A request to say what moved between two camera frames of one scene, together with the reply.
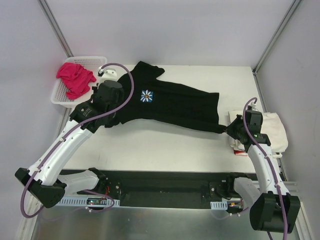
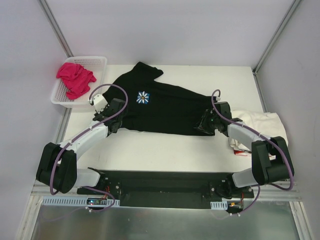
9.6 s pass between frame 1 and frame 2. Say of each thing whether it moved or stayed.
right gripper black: moved
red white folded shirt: stayed
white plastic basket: stayed
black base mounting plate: stayed
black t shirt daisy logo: moved
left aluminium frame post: stayed
